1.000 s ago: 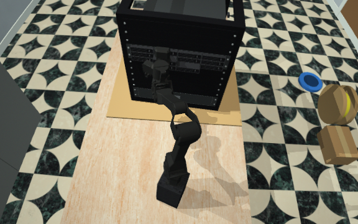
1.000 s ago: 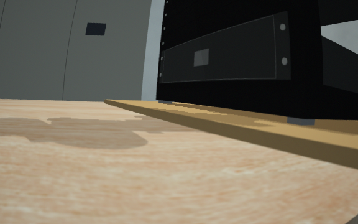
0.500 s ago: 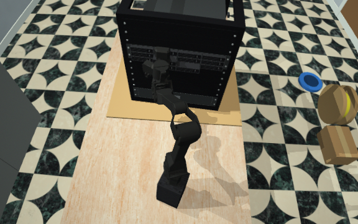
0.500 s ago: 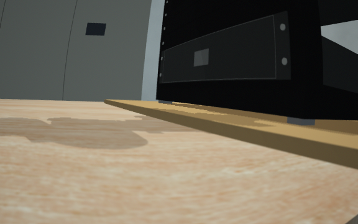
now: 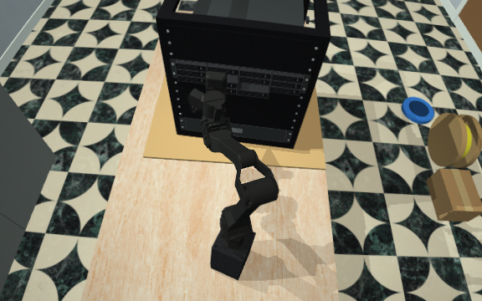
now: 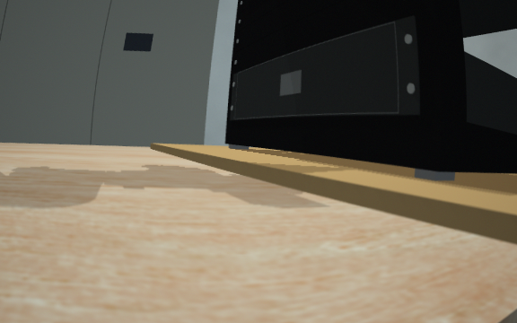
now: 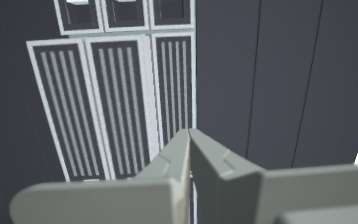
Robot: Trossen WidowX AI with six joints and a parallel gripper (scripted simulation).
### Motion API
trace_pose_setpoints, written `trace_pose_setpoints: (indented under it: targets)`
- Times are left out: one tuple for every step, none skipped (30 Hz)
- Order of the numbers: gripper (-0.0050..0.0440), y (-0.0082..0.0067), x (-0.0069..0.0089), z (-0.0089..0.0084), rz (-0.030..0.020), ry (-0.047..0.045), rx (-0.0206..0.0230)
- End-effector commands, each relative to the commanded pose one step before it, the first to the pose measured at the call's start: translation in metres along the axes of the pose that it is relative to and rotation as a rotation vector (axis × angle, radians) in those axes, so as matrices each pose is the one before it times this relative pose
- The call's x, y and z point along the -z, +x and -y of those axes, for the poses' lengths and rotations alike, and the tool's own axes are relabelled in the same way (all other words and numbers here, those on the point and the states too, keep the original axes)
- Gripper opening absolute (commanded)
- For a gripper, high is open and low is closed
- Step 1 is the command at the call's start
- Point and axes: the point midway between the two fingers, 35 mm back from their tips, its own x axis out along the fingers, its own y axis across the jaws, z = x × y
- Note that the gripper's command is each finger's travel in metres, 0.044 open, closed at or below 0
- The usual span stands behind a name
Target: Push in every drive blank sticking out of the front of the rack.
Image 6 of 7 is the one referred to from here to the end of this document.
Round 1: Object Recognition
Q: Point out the tan flat board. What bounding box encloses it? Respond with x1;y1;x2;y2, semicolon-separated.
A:
151;144;517;245

